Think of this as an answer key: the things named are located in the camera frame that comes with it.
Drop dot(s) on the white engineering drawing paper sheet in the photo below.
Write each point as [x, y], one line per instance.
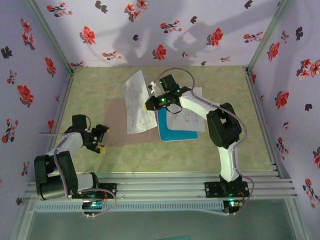
[190, 122]
[136, 112]

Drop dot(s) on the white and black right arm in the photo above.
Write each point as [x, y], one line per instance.
[228, 162]

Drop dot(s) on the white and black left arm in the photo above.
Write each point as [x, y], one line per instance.
[70, 142]

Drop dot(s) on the left controller board green light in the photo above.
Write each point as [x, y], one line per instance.
[93, 205]

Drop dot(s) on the controller board green light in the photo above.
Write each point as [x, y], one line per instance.
[232, 204]
[93, 205]

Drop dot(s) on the right controller board green light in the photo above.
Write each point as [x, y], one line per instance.
[232, 204]

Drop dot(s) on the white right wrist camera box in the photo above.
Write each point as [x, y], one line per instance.
[153, 87]

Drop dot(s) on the aluminium left side rail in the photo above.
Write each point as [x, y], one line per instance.
[61, 112]

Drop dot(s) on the aluminium rail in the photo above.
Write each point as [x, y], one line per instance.
[265, 125]
[61, 112]

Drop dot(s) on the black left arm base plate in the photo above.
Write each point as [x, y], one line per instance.
[110, 191]

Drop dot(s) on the aluminium front rail frame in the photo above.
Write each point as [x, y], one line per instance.
[162, 183]

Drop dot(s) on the aluminium right side rail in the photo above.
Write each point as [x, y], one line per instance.
[265, 125]

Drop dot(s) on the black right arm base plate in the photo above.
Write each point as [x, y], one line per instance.
[212, 190]

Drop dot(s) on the aluminium left corner post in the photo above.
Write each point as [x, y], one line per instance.
[51, 37]

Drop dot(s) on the aluminium corner post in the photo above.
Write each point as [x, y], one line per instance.
[266, 37]
[51, 37]

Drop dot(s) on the aluminium right corner post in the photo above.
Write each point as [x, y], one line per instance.
[266, 37]

